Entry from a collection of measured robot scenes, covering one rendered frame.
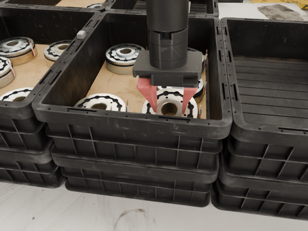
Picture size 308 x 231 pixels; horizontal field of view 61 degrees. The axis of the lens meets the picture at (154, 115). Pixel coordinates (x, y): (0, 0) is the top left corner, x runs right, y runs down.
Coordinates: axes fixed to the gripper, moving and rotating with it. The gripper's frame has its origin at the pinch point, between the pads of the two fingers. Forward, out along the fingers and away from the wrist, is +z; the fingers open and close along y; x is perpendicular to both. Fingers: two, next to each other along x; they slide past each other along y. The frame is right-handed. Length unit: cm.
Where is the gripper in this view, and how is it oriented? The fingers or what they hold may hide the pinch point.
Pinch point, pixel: (169, 107)
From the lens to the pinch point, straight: 45.9
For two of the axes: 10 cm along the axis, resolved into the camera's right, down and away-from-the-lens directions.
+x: -1.5, 6.4, -7.5
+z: 0.5, 7.7, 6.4
